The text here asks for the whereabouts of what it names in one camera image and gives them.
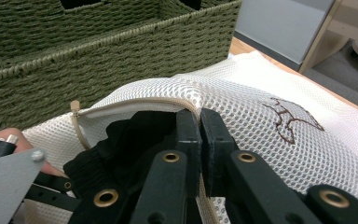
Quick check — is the white cabinet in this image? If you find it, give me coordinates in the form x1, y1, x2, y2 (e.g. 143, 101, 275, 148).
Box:
233, 0, 337, 72

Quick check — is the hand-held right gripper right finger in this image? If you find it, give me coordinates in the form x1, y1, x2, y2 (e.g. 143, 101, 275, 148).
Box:
200, 107, 324, 224

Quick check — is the green woven basket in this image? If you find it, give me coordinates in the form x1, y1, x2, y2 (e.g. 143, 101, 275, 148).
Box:
0, 0, 244, 133

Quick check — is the black garment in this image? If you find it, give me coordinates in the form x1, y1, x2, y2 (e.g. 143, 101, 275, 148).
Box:
62, 110, 181, 224

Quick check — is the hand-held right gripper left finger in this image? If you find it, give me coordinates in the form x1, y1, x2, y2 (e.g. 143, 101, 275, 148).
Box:
130, 108, 203, 224

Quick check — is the white mesh laundry bag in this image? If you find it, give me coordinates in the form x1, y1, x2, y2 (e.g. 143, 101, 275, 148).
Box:
21, 50, 358, 224

